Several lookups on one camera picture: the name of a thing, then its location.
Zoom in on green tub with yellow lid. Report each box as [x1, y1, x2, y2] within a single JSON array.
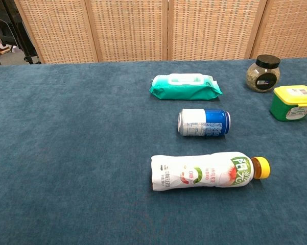
[[269, 85, 307, 122]]

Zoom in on green wet wipes pack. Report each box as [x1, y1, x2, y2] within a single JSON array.
[[149, 73, 223, 101]]

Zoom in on blue and white drink can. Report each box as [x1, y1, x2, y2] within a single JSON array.
[[177, 108, 231, 137]]

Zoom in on white bottle with yellow cap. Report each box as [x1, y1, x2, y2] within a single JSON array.
[[151, 151, 271, 192]]

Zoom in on blue velvet tablecloth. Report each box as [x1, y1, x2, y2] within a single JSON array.
[[0, 57, 307, 245]]

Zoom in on wooden woven folding screen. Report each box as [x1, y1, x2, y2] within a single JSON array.
[[14, 0, 307, 64]]

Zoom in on glass jar with black lid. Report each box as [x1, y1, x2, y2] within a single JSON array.
[[246, 54, 281, 93]]

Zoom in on black tripod stand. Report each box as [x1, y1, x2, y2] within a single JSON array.
[[1, 0, 42, 65]]

